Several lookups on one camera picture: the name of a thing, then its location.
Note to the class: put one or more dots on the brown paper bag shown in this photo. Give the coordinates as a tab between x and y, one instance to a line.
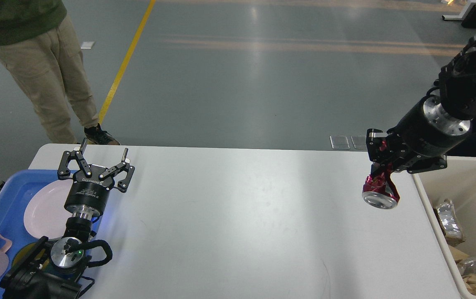
457	255

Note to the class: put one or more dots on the aluminium foil tray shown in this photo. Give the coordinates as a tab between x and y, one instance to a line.
448	222

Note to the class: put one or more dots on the beige plastic bin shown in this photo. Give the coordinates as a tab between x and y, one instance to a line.
456	182

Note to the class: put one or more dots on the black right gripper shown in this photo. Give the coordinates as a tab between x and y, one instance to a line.
420	139

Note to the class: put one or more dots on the person in khaki trousers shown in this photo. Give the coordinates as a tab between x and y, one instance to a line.
39	47

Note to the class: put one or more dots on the pink plate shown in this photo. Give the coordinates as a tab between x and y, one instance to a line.
45	214

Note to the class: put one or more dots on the floor outlet plates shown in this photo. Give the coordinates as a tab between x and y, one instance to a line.
346	143

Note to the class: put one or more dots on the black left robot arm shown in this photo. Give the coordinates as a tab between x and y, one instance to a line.
54	268

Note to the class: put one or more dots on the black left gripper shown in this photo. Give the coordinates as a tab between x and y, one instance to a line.
90	193

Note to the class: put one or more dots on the blue plastic tray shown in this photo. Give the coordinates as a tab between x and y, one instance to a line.
14	198

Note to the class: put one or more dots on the crushed red can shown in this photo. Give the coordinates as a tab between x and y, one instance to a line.
378	189

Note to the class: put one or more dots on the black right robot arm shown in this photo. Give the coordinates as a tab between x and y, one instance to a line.
457	85

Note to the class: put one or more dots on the white desk leg far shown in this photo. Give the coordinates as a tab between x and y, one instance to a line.
467	15

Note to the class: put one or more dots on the dark teal mug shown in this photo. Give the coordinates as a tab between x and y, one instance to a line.
22	254

